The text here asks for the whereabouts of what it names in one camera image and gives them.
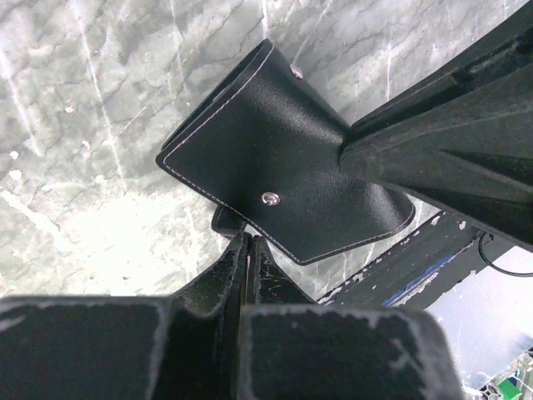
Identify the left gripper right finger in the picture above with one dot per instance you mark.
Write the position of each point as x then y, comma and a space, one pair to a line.
291, 347

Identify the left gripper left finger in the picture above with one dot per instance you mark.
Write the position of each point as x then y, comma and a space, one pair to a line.
178, 346

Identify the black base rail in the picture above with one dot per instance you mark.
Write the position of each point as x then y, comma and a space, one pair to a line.
429, 262

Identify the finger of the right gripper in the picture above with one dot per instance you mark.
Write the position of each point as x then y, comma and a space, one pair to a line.
461, 139

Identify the black leather card holder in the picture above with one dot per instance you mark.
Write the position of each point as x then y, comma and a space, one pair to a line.
266, 146

